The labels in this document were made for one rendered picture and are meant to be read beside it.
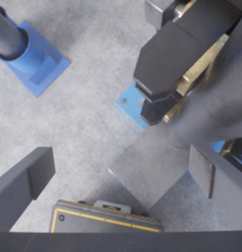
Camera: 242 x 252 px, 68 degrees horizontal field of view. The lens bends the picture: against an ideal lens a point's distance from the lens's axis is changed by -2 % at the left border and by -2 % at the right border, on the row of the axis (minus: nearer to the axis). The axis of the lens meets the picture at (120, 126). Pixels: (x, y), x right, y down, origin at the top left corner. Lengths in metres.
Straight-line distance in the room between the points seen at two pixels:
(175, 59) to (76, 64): 1.33
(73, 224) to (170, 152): 0.78
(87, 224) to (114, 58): 1.30
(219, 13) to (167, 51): 0.17
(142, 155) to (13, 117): 1.23
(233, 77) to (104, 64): 1.41
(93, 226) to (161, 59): 1.03
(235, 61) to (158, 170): 1.05
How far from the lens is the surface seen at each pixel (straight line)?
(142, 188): 1.32
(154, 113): 0.94
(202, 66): 0.51
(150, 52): 0.52
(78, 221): 1.27
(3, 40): 1.48
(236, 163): 1.01
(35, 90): 1.83
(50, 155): 0.17
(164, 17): 0.62
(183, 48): 0.53
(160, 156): 1.30
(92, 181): 1.53
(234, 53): 0.34
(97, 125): 1.52
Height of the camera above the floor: 1.45
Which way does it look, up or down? 78 degrees down
